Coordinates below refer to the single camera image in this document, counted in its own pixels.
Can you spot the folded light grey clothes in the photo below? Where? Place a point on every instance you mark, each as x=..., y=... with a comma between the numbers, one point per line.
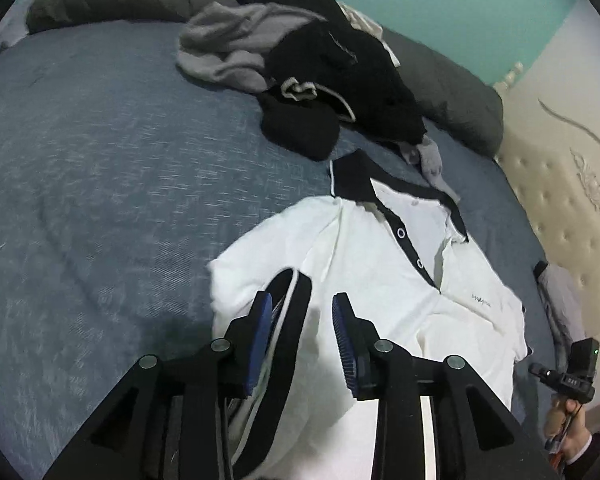
x=562, y=305

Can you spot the white polo shirt black trim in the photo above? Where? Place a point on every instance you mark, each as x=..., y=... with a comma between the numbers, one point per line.
x=380, y=270

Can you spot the person's right hand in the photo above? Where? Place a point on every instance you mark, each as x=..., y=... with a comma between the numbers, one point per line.
x=577, y=435

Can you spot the grey hoodie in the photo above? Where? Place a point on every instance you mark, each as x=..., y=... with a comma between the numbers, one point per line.
x=220, y=45

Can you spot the cream tufted headboard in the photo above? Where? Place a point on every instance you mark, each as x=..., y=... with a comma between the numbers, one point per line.
x=570, y=200

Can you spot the black garment with white piping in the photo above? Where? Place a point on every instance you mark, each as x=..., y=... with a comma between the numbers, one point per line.
x=360, y=75

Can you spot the folded black garment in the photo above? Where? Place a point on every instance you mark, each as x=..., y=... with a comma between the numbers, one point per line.
x=539, y=269

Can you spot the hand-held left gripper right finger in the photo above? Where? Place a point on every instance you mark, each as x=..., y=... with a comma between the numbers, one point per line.
x=342, y=340

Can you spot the light grey blanket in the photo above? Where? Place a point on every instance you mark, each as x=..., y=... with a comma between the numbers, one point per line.
x=0, y=40

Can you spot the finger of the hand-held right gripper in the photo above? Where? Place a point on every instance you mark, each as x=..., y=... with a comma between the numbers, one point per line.
x=542, y=375

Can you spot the blue woven bedspread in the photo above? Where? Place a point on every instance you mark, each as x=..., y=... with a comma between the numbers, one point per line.
x=105, y=185

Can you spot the white t-shirt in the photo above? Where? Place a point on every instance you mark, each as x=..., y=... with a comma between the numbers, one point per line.
x=367, y=27

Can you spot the person's right forearm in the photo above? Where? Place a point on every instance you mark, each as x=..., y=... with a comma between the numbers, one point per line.
x=597, y=455

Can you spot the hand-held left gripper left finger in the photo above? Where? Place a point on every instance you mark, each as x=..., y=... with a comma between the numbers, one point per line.
x=262, y=335

